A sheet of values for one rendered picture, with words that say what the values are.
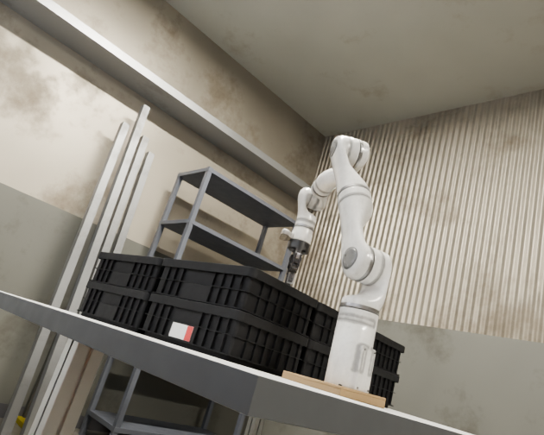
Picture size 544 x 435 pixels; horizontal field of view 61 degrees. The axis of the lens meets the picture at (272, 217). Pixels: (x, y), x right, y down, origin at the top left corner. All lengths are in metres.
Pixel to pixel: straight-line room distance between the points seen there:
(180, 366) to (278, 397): 0.14
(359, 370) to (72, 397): 0.59
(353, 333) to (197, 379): 0.56
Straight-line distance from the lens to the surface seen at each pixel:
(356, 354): 1.06
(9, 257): 3.26
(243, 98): 4.32
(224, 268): 1.21
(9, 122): 3.35
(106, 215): 3.13
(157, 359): 0.65
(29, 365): 3.00
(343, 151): 1.35
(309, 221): 1.61
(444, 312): 3.48
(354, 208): 1.19
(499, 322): 3.33
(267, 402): 0.51
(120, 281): 1.59
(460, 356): 3.35
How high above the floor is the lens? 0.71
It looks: 18 degrees up
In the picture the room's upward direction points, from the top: 17 degrees clockwise
